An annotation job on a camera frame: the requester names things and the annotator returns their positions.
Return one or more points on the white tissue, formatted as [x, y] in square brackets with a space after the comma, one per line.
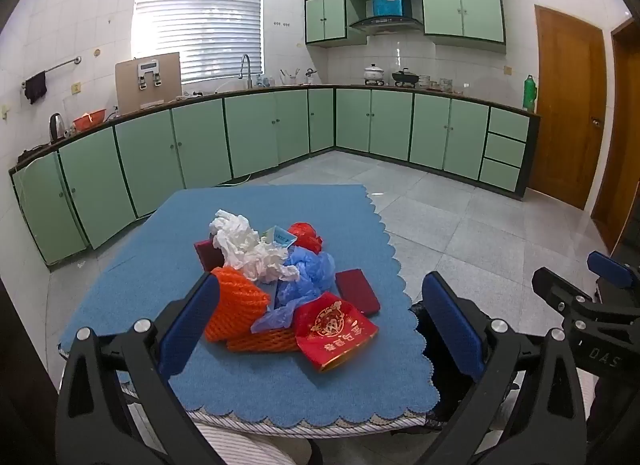
[240, 240]

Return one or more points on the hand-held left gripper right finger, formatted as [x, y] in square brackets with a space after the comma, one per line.
[450, 320]

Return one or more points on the green bottle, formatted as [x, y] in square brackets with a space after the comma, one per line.
[529, 95]

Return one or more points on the metal kitchen faucet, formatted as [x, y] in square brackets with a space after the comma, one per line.
[249, 75]

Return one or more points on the steel electric kettle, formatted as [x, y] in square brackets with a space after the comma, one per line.
[57, 127]

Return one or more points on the green base cabinets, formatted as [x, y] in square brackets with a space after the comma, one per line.
[200, 145]

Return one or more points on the blue plastic bag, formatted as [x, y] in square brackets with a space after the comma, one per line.
[305, 270]

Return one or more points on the blue scalloped table mat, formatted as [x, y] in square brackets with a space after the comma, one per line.
[310, 395]

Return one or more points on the red plastic bag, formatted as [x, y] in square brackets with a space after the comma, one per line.
[305, 235]

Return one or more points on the orange foam fruit net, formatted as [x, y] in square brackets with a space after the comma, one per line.
[260, 342]
[235, 305]

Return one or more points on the maroon scouring pad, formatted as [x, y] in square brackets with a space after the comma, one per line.
[207, 255]

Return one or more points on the metal towel rail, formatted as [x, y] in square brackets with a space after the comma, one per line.
[60, 65]

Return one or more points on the dark towel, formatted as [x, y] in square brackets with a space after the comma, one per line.
[36, 87]

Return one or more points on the white cooking pot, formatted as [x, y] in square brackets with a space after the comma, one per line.
[373, 73]

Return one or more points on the red plastic basin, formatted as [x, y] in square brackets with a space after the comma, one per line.
[90, 121]

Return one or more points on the light blue drink carton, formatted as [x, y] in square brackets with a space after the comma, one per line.
[280, 236]

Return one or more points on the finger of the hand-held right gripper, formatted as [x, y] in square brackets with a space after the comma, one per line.
[555, 290]
[607, 267]

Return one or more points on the black wok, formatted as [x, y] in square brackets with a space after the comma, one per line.
[402, 77]

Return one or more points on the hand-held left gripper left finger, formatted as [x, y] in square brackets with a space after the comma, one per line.
[192, 315]

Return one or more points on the white window blind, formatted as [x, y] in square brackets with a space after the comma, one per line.
[200, 20]

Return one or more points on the utensil holder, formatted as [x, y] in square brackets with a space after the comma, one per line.
[289, 79]

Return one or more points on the wooden door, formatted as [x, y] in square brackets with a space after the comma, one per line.
[625, 145]
[565, 110]

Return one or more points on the dark red box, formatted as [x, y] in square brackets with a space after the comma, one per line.
[357, 292]

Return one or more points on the blue box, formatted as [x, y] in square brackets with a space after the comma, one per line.
[387, 4]

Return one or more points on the black range hood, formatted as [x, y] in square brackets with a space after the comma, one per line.
[385, 22]

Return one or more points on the green wall cabinets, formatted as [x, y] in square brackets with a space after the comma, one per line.
[450, 5]

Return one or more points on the red envelope with gold print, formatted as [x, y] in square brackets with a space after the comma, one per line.
[335, 335]

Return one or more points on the glass kitchen jars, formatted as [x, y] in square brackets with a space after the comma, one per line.
[442, 85]

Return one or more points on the brown cardboard box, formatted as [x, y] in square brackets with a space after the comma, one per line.
[125, 90]

